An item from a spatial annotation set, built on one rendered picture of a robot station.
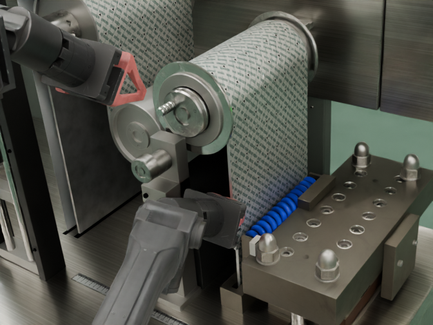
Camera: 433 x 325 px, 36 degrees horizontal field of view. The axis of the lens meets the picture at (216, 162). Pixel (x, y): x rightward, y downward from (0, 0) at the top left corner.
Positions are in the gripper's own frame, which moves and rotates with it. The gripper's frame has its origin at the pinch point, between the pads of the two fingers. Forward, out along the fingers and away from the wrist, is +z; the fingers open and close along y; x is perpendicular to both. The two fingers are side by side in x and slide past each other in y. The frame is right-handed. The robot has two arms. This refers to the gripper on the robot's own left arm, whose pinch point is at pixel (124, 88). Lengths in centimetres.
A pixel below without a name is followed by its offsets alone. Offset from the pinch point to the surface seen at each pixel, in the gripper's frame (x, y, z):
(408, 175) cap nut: 6, 23, 51
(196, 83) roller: 4.9, 3.2, 10.3
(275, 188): -4.5, 7.1, 35.8
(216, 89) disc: 4.9, 6.3, 11.1
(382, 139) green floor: 49, -63, 264
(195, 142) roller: -2.6, 2.0, 16.5
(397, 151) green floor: 43, -51, 258
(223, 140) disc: -1.1, 6.9, 16.1
